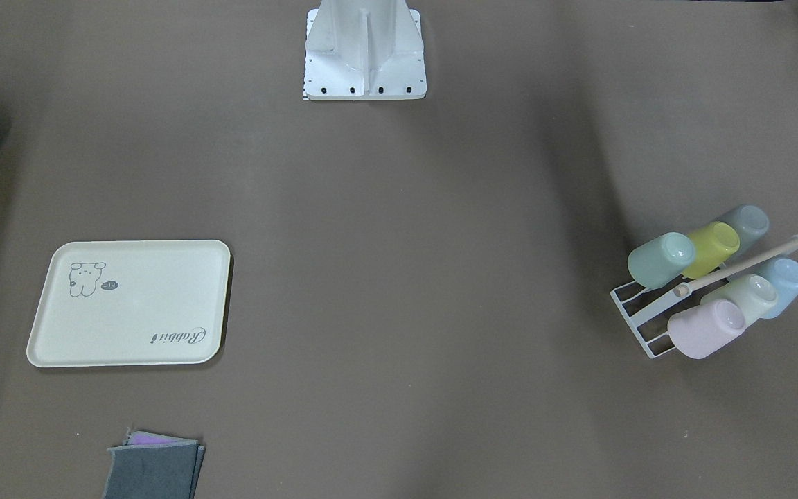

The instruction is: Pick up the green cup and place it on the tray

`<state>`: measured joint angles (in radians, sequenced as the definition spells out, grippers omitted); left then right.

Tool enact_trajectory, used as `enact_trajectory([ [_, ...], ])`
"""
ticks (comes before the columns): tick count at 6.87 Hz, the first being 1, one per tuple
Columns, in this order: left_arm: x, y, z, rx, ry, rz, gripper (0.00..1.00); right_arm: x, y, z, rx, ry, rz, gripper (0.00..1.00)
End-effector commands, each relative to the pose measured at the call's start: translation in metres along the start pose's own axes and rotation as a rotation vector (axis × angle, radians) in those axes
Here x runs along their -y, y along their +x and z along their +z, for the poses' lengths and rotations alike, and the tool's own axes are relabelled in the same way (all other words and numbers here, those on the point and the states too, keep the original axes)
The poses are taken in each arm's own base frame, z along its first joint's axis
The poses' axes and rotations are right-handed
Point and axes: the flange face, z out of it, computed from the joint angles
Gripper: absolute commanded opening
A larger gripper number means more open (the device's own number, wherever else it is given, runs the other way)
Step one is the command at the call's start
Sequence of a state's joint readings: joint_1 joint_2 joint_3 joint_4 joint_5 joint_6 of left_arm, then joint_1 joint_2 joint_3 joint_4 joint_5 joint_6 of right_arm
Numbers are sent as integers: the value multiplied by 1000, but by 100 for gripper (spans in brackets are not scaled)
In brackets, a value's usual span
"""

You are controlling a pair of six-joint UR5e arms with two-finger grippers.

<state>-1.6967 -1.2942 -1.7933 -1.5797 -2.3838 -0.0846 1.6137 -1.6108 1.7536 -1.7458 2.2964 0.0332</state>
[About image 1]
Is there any green plastic cup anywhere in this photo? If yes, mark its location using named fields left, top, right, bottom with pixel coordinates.
left=628, top=231, right=695, bottom=288

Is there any cream rabbit print tray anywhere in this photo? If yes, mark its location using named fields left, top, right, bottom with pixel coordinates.
left=26, top=240, right=231, bottom=367

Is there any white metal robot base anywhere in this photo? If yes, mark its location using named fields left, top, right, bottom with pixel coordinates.
left=302, top=1, right=427, bottom=101

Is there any pink plastic cup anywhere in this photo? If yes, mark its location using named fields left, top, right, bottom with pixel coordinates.
left=667, top=298, right=747, bottom=359

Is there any yellow plastic cup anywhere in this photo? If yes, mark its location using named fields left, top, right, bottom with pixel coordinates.
left=682, top=221, right=741, bottom=280

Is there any grey plastic cup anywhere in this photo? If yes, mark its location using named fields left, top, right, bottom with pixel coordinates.
left=716, top=204, right=770, bottom=256

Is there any cream white plastic cup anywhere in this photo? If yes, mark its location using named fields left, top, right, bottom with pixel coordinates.
left=700, top=274, right=779, bottom=326

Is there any light blue plastic cup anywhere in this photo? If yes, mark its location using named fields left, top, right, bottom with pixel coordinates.
left=754, top=256, right=798, bottom=319

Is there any grey folded cloth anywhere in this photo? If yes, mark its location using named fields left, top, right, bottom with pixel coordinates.
left=103, top=442, right=206, bottom=498

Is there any purple folded cloth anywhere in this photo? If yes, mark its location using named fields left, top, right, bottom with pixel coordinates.
left=123, top=430, right=199, bottom=446

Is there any white wire cup rack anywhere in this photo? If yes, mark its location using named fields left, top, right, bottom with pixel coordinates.
left=609, top=234, right=798, bottom=359

